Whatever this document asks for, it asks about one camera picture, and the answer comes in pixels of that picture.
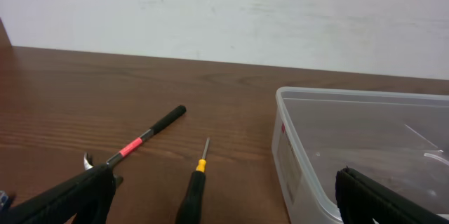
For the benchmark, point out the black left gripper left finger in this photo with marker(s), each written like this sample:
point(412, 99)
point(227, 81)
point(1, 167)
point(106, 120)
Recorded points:
point(85, 198)

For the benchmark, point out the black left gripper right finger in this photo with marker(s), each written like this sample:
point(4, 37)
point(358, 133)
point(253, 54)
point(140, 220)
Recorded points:
point(362, 200)

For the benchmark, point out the black yellow screwdriver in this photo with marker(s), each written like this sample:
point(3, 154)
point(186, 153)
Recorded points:
point(190, 208)

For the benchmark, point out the small claw hammer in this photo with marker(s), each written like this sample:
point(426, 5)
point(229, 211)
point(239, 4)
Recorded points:
point(149, 133)

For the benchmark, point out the clear plastic container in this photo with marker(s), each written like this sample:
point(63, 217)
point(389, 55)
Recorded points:
point(400, 140)

